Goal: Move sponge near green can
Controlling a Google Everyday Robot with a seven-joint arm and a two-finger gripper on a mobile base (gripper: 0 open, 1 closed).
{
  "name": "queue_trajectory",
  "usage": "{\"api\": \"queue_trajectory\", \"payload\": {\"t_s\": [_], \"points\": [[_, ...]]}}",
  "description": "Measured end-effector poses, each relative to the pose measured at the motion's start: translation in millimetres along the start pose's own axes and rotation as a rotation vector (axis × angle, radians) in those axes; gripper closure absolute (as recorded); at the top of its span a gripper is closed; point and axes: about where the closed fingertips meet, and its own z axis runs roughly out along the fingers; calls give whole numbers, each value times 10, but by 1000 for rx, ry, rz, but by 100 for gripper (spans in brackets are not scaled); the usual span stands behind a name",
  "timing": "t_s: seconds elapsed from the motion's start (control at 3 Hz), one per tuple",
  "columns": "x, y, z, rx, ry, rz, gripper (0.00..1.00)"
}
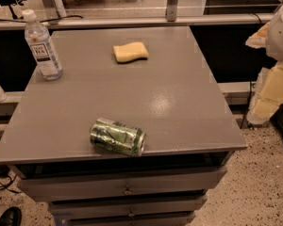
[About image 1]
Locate yellow sponge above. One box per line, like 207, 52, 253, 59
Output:
113, 42, 149, 63

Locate grey drawer cabinet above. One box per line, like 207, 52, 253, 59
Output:
0, 26, 245, 226

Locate black floor cables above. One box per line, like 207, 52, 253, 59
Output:
0, 165, 23, 195

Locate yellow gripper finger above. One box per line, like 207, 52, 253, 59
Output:
245, 23, 270, 49
246, 61, 283, 124

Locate top drawer knob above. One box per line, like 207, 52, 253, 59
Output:
123, 187, 132, 196

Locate black shoe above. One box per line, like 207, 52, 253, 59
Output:
0, 206, 22, 226

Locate crushed green soda can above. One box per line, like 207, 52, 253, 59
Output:
90, 118, 146, 156

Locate clear plastic water bottle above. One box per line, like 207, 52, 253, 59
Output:
22, 9, 62, 80

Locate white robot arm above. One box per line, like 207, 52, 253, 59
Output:
245, 4, 283, 124

